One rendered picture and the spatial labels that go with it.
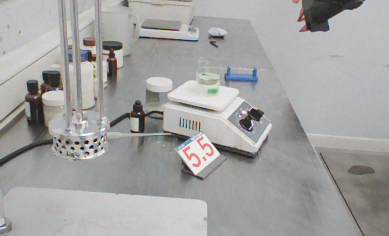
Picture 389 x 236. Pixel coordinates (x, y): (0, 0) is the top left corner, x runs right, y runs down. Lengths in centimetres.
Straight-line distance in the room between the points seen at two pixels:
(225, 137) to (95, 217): 30
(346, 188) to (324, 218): 87
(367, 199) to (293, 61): 110
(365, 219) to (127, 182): 89
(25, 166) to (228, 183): 35
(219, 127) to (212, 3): 155
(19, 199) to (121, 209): 15
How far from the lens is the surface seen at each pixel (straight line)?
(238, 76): 122
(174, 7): 188
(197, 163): 72
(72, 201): 63
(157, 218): 59
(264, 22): 231
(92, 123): 48
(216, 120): 77
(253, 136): 78
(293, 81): 242
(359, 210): 144
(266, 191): 69
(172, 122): 81
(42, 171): 73
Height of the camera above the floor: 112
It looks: 23 degrees down
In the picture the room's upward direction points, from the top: 4 degrees clockwise
